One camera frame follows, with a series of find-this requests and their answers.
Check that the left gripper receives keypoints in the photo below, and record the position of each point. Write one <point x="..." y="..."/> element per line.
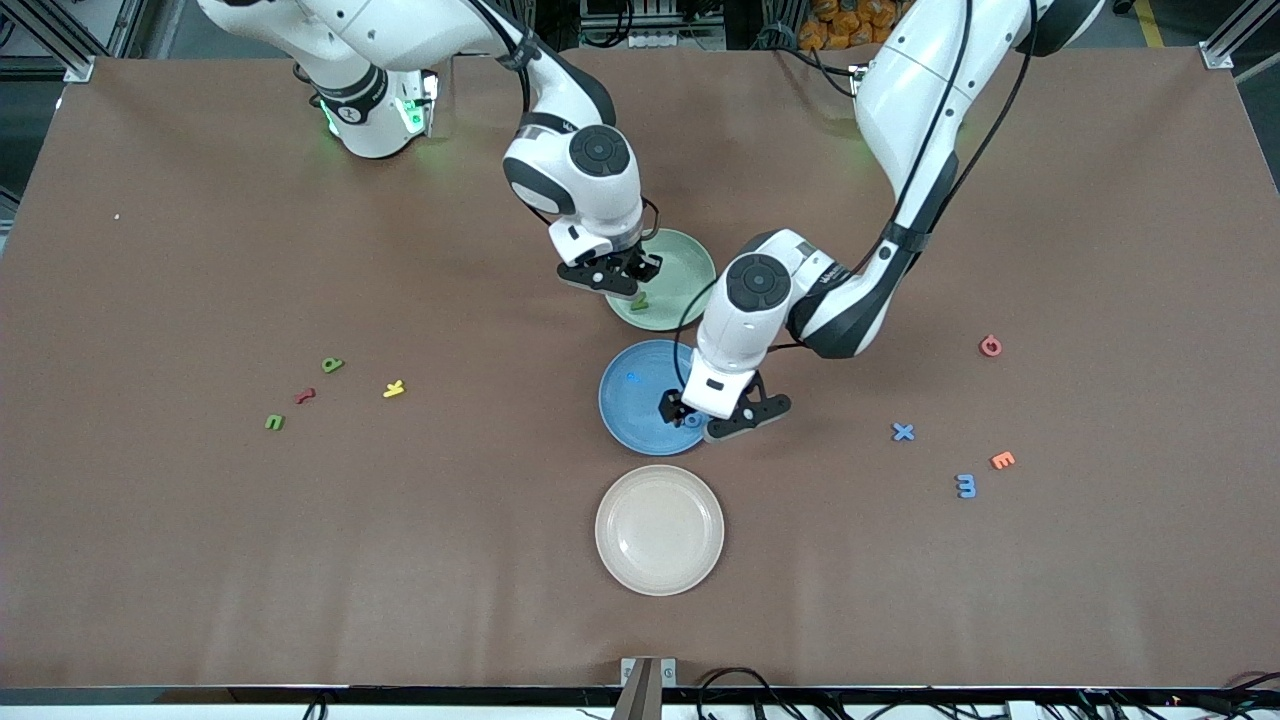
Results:
<point x="672" y="405"/>

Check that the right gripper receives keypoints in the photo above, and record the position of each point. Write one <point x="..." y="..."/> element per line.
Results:
<point x="641" y="264"/>

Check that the blue foam letter X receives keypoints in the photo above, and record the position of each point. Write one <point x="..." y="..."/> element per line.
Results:
<point x="903" y="432"/>

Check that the blue foam letter E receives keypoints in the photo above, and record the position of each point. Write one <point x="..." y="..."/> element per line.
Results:
<point x="966" y="487"/>

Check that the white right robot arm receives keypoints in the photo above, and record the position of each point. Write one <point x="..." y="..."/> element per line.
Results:
<point x="598" y="152"/>

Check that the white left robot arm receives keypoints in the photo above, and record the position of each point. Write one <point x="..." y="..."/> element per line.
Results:
<point x="757" y="283"/>

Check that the blue plate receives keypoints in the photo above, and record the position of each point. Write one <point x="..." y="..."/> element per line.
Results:
<point x="635" y="410"/>

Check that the green plate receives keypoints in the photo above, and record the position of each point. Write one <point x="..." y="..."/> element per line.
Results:
<point x="685" y="270"/>

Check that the beige plate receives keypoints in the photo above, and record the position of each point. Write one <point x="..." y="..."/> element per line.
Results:
<point x="660" y="530"/>

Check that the background equipment box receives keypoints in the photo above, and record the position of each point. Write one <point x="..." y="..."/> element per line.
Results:
<point x="650" y="40"/>

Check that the yellow foam letter K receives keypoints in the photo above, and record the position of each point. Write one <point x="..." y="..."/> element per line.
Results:
<point x="393" y="389"/>

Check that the orange items pile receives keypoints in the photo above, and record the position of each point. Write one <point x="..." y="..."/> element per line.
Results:
<point x="830" y="30"/>

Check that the pink foam letter Q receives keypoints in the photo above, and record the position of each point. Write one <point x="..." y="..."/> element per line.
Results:
<point x="984" y="347"/>

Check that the orange foam letter E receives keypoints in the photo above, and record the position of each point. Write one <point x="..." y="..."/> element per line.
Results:
<point x="1002" y="460"/>

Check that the metal mount bracket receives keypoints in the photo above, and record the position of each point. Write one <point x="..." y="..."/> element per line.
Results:
<point x="648" y="690"/>

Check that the aluminium frame post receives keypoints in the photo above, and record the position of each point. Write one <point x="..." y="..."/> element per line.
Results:
<point x="1218" y="52"/>
<point x="78" y="68"/>

